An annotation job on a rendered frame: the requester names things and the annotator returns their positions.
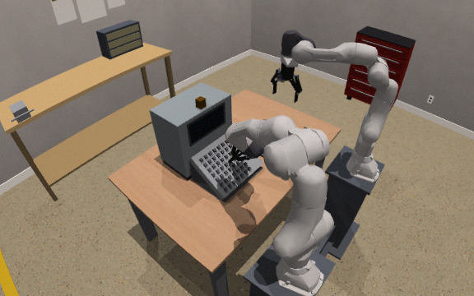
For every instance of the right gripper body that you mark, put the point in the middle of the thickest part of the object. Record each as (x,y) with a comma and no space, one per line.
(289,70)

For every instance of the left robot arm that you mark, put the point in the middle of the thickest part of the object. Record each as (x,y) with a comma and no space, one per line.
(291,157)

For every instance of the grey cabinet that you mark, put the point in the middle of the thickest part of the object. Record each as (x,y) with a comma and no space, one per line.
(185,124)

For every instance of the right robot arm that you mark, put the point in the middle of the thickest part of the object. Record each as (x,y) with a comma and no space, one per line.
(298,49)

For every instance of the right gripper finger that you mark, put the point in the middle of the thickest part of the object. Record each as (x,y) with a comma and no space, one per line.
(296,85)
(274,82)

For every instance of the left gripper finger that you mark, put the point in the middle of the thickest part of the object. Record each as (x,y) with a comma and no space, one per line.
(238,158)
(233,153)

